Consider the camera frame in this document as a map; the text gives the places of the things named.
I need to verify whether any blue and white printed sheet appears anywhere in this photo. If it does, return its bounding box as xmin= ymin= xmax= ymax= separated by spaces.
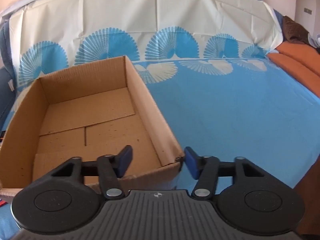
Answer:
xmin=0 ymin=0 xmax=320 ymax=233

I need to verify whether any dark blue cushion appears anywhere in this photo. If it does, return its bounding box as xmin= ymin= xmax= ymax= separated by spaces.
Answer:
xmin=0 ymin=20 xmax=18 ymax=130

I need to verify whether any orange cushion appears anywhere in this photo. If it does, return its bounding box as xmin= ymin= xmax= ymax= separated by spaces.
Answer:
xmin=267 ymin=42 xmax=320 ymax=95

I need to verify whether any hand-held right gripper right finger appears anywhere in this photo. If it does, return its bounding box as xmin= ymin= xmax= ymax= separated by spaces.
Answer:
xmin=184 ymin=146 xmax=270 ymax=200

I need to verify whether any brown cloth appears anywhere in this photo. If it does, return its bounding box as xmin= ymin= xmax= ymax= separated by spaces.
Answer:
xmin=282 ymin=15 xmax=312 ymax=46

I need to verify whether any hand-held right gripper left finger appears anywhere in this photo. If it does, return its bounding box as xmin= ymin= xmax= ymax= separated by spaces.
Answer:
xmin=47 ymin=145 xmax=133 ymax=200

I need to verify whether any brown cardboard box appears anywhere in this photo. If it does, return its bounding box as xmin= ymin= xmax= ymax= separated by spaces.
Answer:
xmin=0 ymin=55 xmax=185 ymax=200

